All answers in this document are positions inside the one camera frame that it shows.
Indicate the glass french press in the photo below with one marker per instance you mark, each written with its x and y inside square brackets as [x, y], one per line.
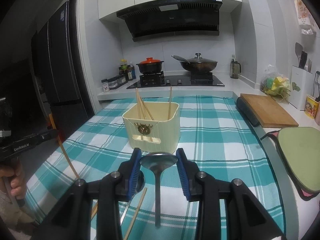
[235, 69]

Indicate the left hand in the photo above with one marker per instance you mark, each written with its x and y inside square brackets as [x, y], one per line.
[14, 172]

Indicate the wooden chopstick six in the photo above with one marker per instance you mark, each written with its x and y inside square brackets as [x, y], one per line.
[126, 237]

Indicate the wooden chopstick two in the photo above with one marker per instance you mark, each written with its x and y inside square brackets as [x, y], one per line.
[145, 108]

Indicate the small steel spoon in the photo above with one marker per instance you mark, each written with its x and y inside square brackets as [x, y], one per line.
[157, 163]

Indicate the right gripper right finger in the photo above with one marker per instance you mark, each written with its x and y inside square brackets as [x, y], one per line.
[246, 218]

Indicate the black range hood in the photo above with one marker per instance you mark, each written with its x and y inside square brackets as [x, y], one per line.
[161, 18]

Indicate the black wok glass lid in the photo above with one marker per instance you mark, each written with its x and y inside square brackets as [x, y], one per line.
[197, 64]

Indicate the wooden cutting board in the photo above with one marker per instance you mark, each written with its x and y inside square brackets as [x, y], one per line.
[269, 113]

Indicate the wooden chopstick four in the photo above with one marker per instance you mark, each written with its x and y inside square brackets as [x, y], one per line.
[145, 116]

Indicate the black padded mat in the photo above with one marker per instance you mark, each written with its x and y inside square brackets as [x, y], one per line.
[244, 109]

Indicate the large steel spoon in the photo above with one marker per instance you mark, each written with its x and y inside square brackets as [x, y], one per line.
[139, 187]

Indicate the sauce bottles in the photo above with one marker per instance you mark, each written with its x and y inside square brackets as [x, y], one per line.
[127, 68]

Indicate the wooden chopstick five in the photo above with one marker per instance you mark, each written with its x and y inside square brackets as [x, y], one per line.
[95, 207]

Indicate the black gas stove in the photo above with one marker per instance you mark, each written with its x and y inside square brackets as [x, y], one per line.
[188, 79]

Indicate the black refrigerator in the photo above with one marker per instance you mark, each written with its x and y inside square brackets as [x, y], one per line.
[39, 73]

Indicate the yellow printed cup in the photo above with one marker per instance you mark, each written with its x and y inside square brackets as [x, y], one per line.
[311, 106]

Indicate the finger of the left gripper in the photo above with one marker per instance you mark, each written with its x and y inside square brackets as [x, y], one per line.
[45, 136]

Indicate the cream utensil holder box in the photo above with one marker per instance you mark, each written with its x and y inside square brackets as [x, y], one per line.
[158, 135]

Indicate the wooden chopstick one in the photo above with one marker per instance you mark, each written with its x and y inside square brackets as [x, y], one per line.
[138, 104]

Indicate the green oven mitt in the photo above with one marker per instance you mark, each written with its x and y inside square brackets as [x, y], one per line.
[298, 148]

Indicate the white knife holder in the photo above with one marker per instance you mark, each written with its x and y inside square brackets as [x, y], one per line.
[301, 86]

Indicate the black pot orange lid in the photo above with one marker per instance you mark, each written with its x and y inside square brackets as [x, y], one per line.
[150, 66]

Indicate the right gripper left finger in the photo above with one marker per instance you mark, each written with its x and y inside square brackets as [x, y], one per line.
[70, 218]

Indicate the bag of sponges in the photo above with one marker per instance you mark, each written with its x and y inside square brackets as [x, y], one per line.
[275, 84]

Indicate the hanging paper bag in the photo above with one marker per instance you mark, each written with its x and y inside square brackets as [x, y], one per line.
[305, 20]

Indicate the spice jar rack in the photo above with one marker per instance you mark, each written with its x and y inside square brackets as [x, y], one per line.
[113, 83]

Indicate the teal plaid tablecloth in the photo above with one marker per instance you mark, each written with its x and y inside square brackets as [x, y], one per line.
[213, 134]

